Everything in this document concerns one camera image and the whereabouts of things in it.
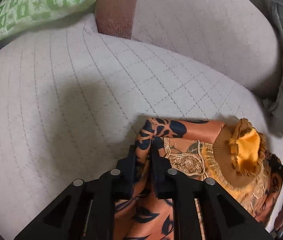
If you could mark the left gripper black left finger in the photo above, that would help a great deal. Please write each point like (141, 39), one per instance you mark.
(85, 209)

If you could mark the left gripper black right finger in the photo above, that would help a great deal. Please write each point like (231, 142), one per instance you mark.
(201, 209)

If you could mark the orange black floral blouse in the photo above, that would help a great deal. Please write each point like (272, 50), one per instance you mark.
(236, 156)

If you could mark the pink quilted mattress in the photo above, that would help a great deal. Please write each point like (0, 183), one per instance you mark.
(72, 102)

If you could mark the pink bolster cushion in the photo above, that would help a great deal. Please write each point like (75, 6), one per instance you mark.
(231, 36)

